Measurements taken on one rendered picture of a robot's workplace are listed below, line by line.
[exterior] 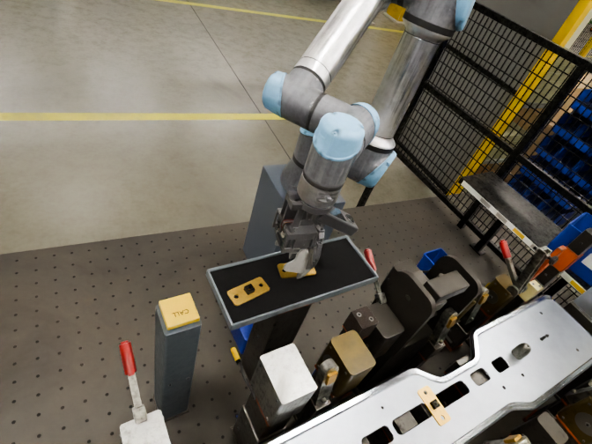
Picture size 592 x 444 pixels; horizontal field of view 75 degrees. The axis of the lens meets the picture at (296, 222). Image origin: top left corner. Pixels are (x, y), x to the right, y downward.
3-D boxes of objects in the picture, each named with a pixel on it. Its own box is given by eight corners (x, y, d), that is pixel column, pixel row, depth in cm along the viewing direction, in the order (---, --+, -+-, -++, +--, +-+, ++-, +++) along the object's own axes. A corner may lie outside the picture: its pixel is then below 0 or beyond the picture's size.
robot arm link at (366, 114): (336, 85, 74) (312, 103, 66) (389, 110, 72) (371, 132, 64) (324, 121, 79) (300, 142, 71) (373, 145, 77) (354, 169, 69)
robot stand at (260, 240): (242, 248, 147) (262, 165, 121) (289, 240, 157) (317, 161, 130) (261, 291, 136) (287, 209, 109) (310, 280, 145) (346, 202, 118)
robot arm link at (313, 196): (334, 164, 71) (351, 194, 66) (326, 183, 74) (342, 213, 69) (296, 163, 68) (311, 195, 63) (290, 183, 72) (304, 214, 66)
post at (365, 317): (313, 399, 113) (363, 329, 87) (304, 383, 116) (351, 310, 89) (326, 392, 116) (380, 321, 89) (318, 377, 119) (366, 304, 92)
